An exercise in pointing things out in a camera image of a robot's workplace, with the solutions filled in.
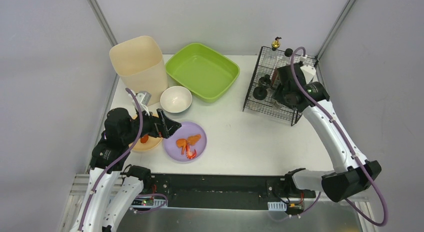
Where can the yellow plastic plate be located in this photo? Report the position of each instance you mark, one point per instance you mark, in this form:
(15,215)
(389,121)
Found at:
(149,144)

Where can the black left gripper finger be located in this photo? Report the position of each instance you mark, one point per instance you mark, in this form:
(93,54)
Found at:
(170,129)
(165,120)

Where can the dark vinegar bottle red label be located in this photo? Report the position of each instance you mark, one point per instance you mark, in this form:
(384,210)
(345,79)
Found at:
(285,60)

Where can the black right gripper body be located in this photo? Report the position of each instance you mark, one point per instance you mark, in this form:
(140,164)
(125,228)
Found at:
(285,96)

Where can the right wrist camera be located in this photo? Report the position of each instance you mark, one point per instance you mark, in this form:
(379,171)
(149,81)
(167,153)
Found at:
(308,70)

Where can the orange chicken wing toy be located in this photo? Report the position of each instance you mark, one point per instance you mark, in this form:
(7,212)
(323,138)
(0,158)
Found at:
(182,144)

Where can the brown food scraps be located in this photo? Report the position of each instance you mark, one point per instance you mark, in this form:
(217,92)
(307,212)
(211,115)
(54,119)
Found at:
(144,139)

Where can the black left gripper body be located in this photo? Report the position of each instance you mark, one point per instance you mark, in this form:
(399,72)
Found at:
(158,123)

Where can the beige plastic bin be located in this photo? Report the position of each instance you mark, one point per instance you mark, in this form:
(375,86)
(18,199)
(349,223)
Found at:
(139,63)

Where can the green plastic tub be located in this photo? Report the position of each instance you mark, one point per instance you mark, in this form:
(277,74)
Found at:
(203,71)

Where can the purple plastic plate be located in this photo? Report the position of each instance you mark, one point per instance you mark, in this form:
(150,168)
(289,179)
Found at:
(187,129)

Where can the fried chicken nugget piece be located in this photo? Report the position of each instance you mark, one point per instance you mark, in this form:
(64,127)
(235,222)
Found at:
(192,140)

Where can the clear oil bottle gold spout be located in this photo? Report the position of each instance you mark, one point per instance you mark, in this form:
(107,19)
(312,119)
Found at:
(270,57)

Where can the black wire basket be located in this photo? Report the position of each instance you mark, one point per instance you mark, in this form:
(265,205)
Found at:
(266,106)

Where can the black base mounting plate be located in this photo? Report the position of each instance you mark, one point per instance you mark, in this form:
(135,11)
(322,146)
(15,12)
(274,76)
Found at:
(224,191)

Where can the white ceramic bowl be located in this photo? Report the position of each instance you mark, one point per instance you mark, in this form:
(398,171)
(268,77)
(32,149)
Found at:
(176,99)

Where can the black-cap shaker bottle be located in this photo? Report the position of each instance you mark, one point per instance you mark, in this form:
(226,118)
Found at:
(260,93)

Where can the white powder shaker bottle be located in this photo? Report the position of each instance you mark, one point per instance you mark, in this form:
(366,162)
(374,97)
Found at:
(265,81)

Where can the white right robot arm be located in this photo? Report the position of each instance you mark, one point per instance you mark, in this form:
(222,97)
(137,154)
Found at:
(350,165)

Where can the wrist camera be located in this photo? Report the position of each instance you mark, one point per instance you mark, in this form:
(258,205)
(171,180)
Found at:
(141,98)
(308,70)

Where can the small pepper jar black cap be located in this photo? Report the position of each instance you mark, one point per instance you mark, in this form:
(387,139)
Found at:
(276,104)

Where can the red shrimp toy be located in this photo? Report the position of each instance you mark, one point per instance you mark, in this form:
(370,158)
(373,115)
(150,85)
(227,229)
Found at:
(190,153)

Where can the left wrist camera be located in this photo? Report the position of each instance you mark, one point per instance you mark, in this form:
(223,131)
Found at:
(141,98)

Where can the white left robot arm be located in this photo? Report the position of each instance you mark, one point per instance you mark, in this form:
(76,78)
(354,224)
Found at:
(98,212)

